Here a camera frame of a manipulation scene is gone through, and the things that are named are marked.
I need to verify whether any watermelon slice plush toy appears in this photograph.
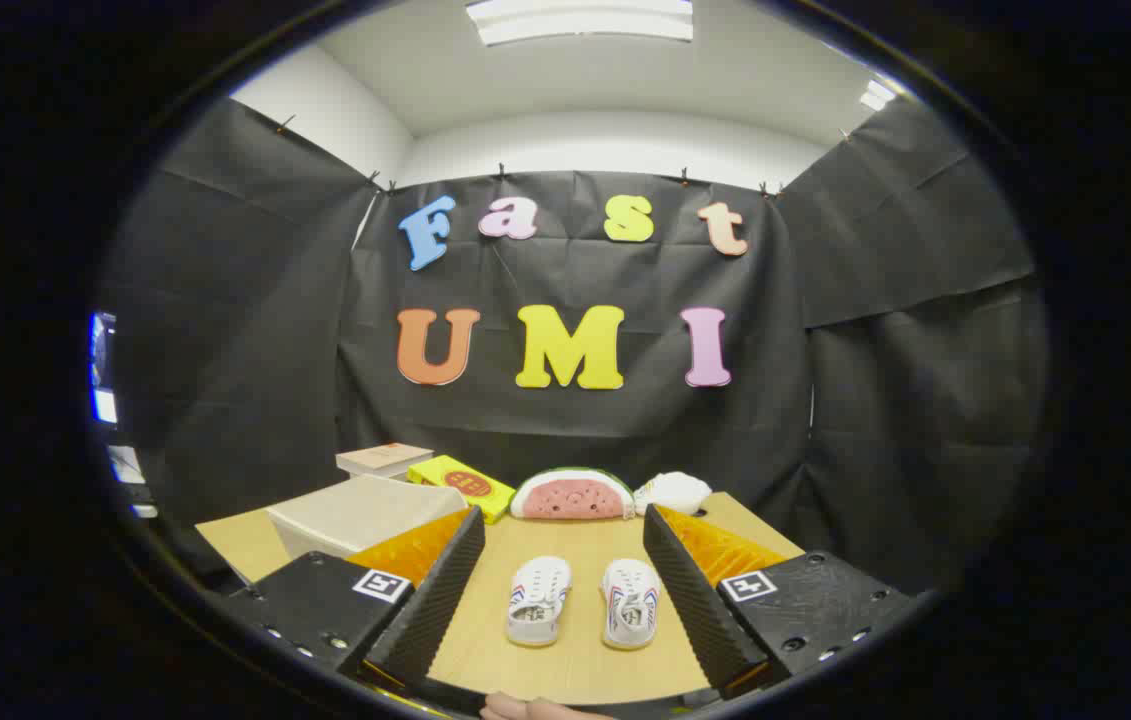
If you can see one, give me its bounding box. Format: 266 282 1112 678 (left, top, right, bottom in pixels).
510 467 636 521

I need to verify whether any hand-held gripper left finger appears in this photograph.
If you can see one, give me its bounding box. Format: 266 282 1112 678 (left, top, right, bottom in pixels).
225 505 486 701

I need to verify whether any beige fabric storage box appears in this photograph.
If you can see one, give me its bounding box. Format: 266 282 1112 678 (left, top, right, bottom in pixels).
265 473 471 561

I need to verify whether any yellow book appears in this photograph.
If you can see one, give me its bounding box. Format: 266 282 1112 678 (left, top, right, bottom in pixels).
407 455 518 525

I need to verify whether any white canvas shoe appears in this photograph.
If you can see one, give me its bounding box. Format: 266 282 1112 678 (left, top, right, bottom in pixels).
601 557 662 651
506 555 574 648

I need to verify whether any computer monitor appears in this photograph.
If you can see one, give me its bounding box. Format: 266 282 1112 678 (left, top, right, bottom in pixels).
88 310 158 521

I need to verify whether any white plush toy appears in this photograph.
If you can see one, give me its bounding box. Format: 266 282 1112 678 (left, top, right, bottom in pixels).
633 471 714 517

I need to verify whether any long ceiling light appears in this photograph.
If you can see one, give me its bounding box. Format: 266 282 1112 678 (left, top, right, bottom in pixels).
465 0 696 46

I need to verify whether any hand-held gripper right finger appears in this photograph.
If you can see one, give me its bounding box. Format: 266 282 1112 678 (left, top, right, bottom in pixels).
642 503 916 701

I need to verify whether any beige book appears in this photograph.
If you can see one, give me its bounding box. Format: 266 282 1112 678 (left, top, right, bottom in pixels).
335 443 434 479

